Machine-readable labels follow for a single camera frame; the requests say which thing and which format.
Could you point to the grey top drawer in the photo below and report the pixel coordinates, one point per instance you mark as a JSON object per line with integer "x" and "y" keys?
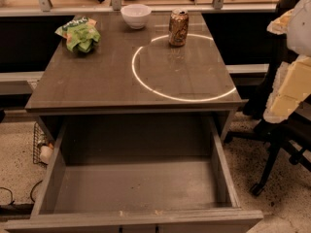
{"x": 164, "y": 170}

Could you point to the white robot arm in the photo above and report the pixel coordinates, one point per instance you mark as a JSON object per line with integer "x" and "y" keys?
{"x": 292, "y": 83}

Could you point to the grey wooden cabinet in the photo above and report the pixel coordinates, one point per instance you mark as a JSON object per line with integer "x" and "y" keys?
{"x": 136, "y": 72}

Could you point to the gold soda can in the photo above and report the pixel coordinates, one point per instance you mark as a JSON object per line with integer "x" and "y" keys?
{"x": 178, "y": 27}

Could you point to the white ceramic bowl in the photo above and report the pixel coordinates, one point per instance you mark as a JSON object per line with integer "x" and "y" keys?
{"x": 136, "y": 16}

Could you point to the green chip bag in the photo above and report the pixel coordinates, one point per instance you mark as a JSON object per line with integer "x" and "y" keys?
{"x": 80, "y": 34}

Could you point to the black office chair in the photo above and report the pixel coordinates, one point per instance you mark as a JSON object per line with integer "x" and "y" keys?
{"x": 293, "y": 134}

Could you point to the wire basket with items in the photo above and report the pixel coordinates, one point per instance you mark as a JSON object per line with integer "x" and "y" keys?
{"x": 42, "y": 147}

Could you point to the black drawer handle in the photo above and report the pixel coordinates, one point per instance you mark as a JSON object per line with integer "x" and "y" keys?
{"x": 139, "y": 229}

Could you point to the grey metal window rail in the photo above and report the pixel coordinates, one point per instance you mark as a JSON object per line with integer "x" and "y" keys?
{"x": 136, "y": 7}

